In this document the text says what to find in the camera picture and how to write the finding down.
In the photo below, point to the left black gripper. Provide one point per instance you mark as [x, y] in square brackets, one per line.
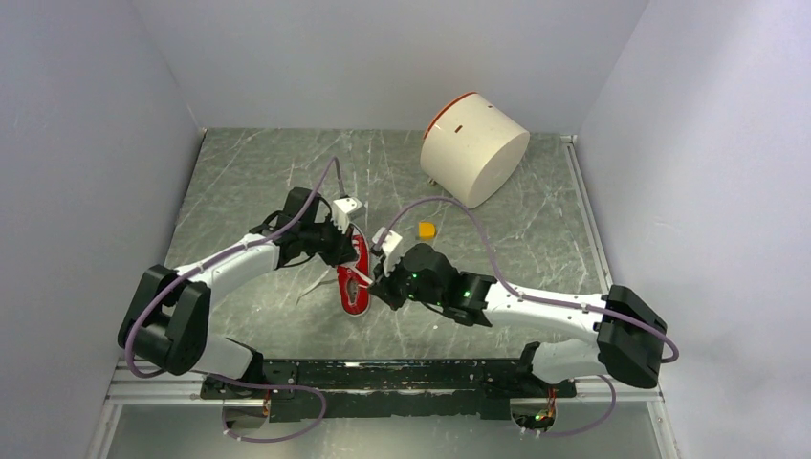
[342, 250]

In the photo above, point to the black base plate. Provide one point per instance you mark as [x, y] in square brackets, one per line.
[301, 390]

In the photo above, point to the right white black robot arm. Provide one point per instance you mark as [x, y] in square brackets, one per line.
[616, 334]

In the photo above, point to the white cylindrical container orange rim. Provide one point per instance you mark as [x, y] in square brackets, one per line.
[471, 149]

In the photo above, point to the small yellow cube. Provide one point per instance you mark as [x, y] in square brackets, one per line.
[426, 230]

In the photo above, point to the aluminium frame rail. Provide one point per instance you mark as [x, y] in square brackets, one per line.
[538, 232]

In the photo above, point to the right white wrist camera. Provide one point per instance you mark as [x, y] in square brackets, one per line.
[388, 246]

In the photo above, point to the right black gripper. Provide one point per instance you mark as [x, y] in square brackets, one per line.
[386, 292]

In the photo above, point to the red canvas sneaker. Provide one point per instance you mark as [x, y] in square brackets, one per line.
[354, 277]

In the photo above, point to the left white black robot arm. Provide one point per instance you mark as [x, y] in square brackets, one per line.
[167, 321]

